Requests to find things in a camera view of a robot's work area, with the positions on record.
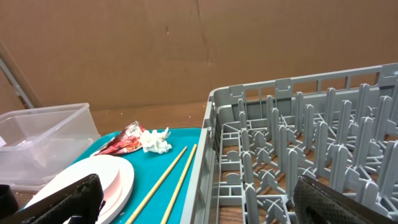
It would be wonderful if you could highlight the grey dishwasher rack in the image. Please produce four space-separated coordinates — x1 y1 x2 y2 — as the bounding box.
180 63 397 223

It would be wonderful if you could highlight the white tissue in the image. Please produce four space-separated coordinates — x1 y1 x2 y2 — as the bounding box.
140 128 172 154

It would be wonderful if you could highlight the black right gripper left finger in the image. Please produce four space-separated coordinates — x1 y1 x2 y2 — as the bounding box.
1 174 104 224

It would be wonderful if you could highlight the red snack wrapper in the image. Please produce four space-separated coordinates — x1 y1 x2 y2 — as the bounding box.
93 121 146 156

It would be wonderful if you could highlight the grey metal pole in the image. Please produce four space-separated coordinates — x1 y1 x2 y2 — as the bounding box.
1 59 35 109

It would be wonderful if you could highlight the wooden chopstick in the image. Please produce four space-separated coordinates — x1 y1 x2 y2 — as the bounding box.
161 144 197 224
126 146 187 224

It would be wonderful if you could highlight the white large plate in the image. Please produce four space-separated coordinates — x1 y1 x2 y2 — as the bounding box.
26 155 134 223

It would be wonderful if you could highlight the teal plastic tray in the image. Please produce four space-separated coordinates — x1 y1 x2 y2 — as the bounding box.
18 128 202 224

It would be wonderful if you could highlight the clear plastic bin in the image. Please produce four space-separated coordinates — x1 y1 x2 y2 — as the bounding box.
1 103 100 191

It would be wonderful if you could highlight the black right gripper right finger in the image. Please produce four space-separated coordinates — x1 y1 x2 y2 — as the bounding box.
294 175 397 224

